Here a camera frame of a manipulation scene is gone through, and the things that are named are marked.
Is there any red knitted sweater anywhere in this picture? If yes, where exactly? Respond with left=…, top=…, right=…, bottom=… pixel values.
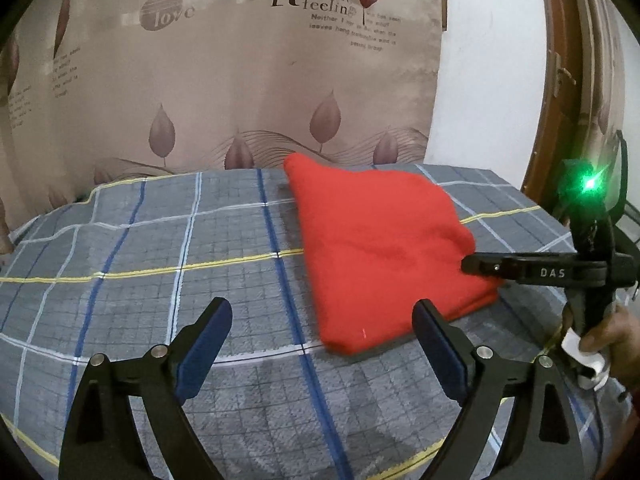
left=283, top=153, right=506, bottom=356

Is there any person's right hand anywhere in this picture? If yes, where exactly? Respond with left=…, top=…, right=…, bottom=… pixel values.
left=579, top=304, right=640, bottom=392

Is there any beige leaf print curtain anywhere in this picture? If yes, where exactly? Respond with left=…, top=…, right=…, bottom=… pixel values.
left=0, top=0, right=448, bottom=246

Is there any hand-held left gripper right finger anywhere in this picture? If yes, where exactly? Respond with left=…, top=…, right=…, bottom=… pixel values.
left=411, top=298, right=583, bottom=480

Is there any black cable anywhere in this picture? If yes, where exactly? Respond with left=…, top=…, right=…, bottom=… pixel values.
left=589, top=387, right=609, bottom=480

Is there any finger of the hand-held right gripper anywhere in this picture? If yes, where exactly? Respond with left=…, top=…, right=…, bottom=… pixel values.
left=460, top=253, right=577, bottom=288

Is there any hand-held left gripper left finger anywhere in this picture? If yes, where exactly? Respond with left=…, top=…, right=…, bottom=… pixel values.
left=59, top=296, right=234, bottom=480

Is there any grey plaid bed sheet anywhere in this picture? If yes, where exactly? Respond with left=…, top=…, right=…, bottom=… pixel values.
left=0, top=162, right=618, bottom=480

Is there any brown wooden door frame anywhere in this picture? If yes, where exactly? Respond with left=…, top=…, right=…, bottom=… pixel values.
left=520, top=0, right=598, bottom=211

